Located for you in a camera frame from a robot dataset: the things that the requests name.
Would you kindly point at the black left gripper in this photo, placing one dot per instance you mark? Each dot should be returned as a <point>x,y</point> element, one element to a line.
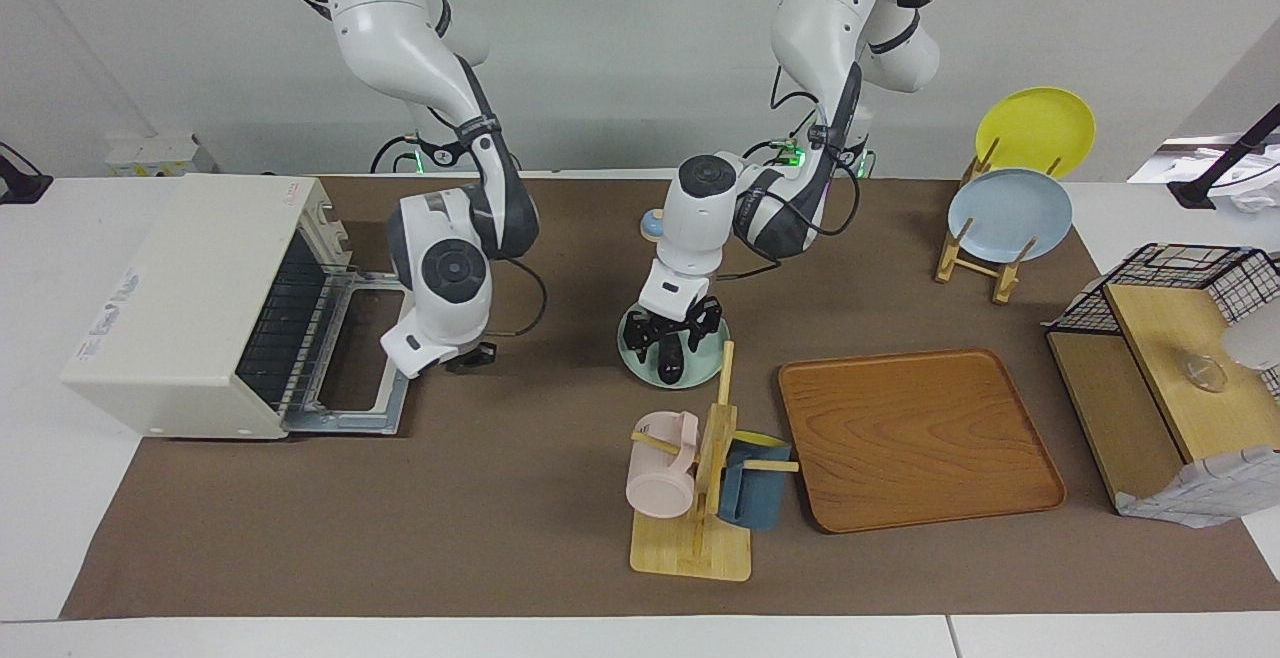
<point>678,318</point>

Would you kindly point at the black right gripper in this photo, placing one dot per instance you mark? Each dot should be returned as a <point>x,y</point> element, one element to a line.
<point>470,358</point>

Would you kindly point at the dark purple eggplant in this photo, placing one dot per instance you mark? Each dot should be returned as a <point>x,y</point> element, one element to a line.
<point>671,363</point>

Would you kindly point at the pale green plate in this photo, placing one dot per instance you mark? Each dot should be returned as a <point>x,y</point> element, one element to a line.
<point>712,363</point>

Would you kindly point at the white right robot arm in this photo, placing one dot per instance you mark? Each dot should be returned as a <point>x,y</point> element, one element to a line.
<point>440,238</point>

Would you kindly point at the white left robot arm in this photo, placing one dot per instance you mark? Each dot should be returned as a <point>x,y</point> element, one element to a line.
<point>700,208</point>

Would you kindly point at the white toaster oven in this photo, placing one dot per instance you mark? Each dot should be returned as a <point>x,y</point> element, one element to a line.
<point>170,318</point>

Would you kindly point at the blue wooden bell toy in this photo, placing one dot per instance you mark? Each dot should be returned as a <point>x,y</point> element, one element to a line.
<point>650,228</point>

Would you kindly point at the pink mug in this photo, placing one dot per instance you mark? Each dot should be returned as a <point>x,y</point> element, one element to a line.
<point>658,478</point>

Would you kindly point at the brown table mat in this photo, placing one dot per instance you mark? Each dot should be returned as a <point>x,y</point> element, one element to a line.
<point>560,498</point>

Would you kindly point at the blue mug yellow inside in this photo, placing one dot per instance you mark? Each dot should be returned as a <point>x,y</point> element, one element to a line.
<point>752,498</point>

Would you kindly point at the wooden mug rack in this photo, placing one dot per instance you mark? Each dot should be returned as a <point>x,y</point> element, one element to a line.
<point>685,548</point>

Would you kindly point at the brown wooden tray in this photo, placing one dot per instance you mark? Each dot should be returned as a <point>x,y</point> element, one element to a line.
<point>915,438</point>

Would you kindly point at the wooden plate rack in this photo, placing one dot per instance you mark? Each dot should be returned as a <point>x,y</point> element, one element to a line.
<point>1003,278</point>

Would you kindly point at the light blue plate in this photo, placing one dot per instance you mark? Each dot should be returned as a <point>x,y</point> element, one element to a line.
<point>1010,216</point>

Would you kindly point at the small white cardboard box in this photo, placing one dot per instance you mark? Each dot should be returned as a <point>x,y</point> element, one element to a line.
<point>150,153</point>

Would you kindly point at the yellow plate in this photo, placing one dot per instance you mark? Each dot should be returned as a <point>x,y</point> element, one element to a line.
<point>1035,128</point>

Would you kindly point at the light wooden shelf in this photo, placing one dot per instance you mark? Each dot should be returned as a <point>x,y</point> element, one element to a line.
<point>1170,358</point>

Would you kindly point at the small clear glass cup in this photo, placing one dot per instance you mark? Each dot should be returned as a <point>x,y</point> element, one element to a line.
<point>1206,372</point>

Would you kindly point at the white checkered cloth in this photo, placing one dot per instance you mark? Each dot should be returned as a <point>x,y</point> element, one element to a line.
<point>1210,488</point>

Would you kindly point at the white translucent container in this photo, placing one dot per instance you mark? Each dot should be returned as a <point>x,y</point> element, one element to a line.
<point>1258,343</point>

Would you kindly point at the crumpled white paper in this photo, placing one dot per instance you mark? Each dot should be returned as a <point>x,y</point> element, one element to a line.
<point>1255,203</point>

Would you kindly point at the black clamp mount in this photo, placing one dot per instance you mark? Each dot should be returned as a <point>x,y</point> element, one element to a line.
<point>20,186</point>

